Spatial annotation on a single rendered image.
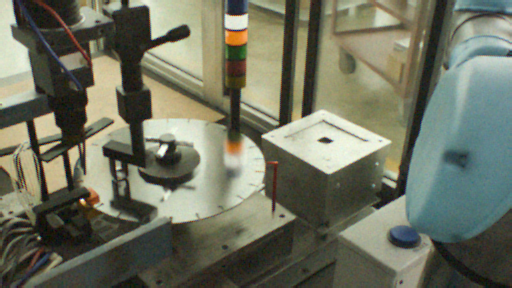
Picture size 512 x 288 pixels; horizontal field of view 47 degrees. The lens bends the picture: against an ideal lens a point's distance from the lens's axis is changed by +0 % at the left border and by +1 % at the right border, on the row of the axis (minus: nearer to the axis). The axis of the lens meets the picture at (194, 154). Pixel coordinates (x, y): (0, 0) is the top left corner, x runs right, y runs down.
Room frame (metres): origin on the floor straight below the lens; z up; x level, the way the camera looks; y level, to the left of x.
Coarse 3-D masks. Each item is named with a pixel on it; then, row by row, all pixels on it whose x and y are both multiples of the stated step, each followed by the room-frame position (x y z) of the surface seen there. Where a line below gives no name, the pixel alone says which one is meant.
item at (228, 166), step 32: (128, 128) 0.98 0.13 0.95; (160, 128) 0.97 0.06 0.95; (192, 128) 0.97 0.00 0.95; (224, 128) 0.96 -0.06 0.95; (96, 160) 0.87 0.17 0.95; (224, 160) 0.85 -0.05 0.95; (256, 160) 0.85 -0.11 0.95; (128, 192) 0.76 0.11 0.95; (160, 192) 0.76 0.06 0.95; (192, 192) 0.76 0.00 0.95; (224, 192) 0.76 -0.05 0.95
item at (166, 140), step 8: (176, 128) 0.89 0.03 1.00; (144, 136) 0.86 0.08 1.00; (160, 136) 0.85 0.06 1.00; (168, 136) 0.85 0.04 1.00; (160, 144) 0.84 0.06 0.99; (168, 144) 0.83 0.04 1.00; (176, 144) 0.84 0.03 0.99; (184, 144) 0.83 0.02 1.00; (192, 144) 0.83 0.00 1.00; (160, 152) 0.80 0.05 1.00; (168, 152) 0.83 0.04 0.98
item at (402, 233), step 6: (396, 228) 0.70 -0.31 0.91; (402, 228) 0.70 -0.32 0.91; (408, 228) 0.70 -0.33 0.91; (390, 234) 0.69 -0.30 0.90; (396, 234) 0.69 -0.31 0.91; (402, 234) 0.69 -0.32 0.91; (408, 234) 0.69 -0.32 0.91; (414, 234) 0.69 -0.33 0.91; (396, 240) 0.68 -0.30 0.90; (402, 240) 0.68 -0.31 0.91; (408, 240) 0.67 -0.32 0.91; (414, 240) 0.68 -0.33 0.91
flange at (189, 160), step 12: (156, 144) 0.90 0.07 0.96; (156, 156) 0.83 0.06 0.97; (168, 156) 0.83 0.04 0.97; (180, 156) 0.84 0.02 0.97; (192, 156) 0.85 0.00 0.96; (144, 168) 0.82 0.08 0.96; (156, 168) 0.82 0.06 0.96; (168, 168) 0.81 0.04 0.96; (180, 168) 0.81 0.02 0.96; (192, 168) 0.81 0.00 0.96; (156, 180) 0.80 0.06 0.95; (168, 180) 0.79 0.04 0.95
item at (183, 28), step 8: (184, 24) 0.78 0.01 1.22; (168, 32) 0.77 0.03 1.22; (176, 32) 0.77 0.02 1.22; (184, 32) 0.77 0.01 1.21; (152, 40) 0.76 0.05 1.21; (160, 40) 0.76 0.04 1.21; (168, 40) 0.76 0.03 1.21; (176, 40) 0.77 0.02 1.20; (144, 48) 0.75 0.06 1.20; (152, 48) 0.75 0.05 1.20
